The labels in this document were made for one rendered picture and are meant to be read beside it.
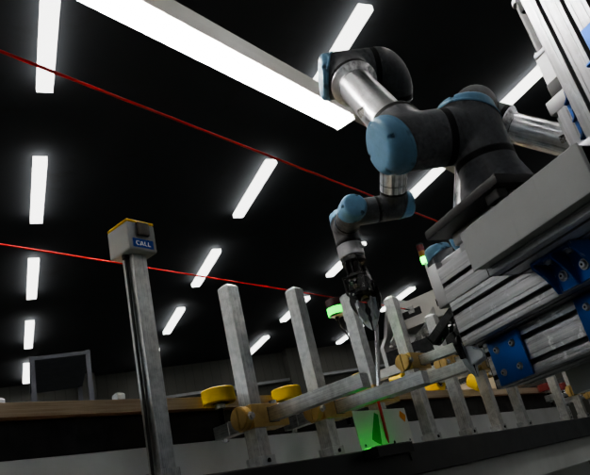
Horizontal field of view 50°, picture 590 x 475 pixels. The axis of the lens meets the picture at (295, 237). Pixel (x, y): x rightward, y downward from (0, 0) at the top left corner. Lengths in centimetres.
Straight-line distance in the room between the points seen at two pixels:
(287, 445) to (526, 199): 108
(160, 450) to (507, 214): 73
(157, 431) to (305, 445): 71
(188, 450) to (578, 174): 106
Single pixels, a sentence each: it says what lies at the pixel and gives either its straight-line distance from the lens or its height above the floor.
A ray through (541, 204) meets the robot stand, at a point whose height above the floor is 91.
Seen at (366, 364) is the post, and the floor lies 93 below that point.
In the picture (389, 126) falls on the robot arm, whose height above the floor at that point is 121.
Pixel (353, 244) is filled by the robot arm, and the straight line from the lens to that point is 182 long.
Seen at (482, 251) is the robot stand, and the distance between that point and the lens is 103.
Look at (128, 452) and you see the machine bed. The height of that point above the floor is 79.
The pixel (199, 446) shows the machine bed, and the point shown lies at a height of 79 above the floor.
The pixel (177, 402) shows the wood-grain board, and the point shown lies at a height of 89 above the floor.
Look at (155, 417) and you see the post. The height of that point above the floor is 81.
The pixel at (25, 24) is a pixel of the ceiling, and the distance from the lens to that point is 494.
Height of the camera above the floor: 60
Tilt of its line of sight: 23 degrees up
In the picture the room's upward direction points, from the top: 14 degrees counter-clockwise
